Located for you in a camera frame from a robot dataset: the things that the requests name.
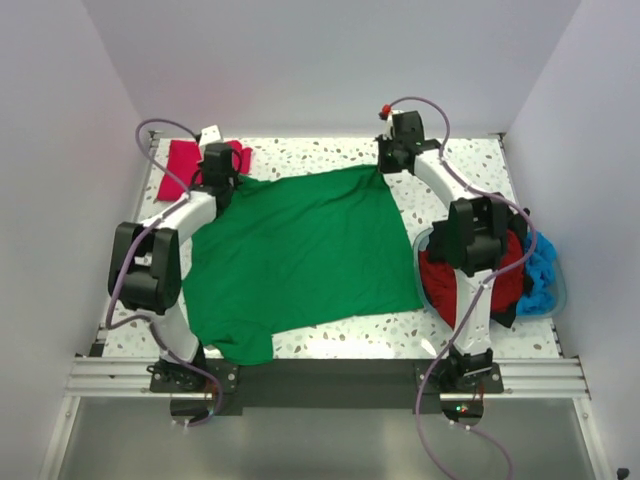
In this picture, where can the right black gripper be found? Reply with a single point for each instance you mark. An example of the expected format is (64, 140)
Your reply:
(384, 166)

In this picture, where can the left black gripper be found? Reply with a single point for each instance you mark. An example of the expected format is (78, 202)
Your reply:
(235, 180)

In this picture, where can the green t-shirt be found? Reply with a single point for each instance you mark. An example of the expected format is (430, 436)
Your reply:
(298, 252)

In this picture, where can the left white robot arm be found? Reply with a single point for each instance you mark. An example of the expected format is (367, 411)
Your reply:
(145, 279)

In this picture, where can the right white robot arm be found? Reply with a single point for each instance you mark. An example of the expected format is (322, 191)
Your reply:
(475, 241)

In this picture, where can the folded pink red t-shirt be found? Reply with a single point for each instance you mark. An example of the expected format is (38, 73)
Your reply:
(183, 162)

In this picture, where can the bright blue t-shirt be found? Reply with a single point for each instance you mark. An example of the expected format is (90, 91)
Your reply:
(537, 298)

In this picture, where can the translucent blue laundry basket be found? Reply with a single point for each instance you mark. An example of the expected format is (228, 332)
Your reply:
(436, 282)

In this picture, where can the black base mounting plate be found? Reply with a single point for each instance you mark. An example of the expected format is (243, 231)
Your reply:
(289, 383)

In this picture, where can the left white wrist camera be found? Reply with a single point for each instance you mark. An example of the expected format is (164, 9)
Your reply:
(209, 135)

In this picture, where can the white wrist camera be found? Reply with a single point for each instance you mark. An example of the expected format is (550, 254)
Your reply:
(209, 135)
(386, 115)

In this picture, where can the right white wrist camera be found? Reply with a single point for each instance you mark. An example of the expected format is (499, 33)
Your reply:
(386, 115)

